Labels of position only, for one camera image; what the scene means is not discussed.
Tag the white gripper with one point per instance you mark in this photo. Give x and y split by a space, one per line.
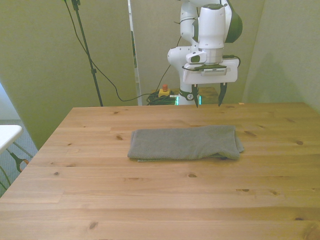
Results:
231 71

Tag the grey towel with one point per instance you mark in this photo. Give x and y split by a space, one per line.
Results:
185 143

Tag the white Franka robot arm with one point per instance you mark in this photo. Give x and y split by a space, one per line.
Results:
211 25

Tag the yellow emergency stop button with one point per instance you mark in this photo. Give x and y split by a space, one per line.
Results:
164 92

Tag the white vertical panel strip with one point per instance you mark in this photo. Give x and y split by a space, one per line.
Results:
136 62

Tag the black tripod stand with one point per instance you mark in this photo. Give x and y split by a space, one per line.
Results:
86 47

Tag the small white side table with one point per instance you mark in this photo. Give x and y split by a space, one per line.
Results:
8 136

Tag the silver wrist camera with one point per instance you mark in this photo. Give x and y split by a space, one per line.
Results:
214 71

